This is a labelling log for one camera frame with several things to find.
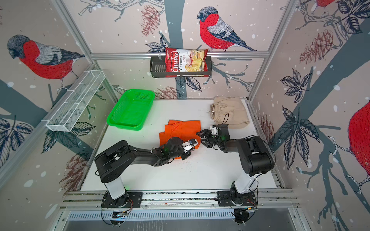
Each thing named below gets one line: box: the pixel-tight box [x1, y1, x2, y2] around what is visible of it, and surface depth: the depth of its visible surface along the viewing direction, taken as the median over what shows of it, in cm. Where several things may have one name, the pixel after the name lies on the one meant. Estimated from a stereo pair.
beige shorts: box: [210, 96, 250, 130], surface depth 113 cm
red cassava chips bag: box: [165, 47, 209, 78], surface depth 90 cm
